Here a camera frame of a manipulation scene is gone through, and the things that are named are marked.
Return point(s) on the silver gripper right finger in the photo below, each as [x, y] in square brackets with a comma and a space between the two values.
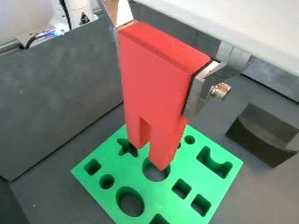
[207, 83]

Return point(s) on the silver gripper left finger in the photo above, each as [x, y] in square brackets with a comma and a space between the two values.
[119, 13]

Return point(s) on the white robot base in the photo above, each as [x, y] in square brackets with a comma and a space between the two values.
[71, 14]

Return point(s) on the black curved block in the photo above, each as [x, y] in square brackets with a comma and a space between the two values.
[263, 134]

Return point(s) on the dark grey upright panel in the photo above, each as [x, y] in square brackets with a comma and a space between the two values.
[57, 87]

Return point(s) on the green shape-sorting board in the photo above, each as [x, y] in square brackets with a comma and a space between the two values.
[186, 198]

